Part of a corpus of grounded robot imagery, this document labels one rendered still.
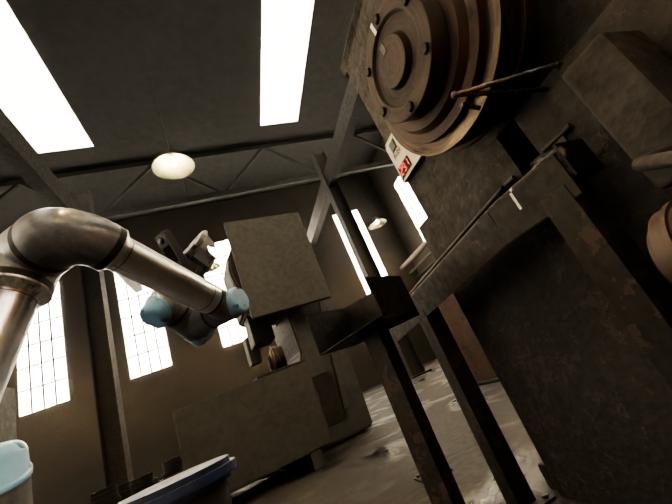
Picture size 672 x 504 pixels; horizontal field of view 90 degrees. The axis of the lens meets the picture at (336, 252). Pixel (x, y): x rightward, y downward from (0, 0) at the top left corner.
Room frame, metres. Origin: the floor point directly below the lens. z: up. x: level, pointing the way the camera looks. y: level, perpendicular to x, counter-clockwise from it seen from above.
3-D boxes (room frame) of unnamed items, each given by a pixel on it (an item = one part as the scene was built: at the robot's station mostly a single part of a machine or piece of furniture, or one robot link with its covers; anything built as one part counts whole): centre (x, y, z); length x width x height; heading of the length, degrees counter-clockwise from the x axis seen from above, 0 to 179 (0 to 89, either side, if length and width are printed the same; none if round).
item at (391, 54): (0.64, -0.32, 1.11); 0.28 x 0.06 x 0.28; 21
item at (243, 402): (2.99, 1.21, 0.39); 1.03 x 0.83 x 0.79; 115
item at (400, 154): (1.03, -0.40, 1.15); 0.26 x 0.02 x 0.18; 21
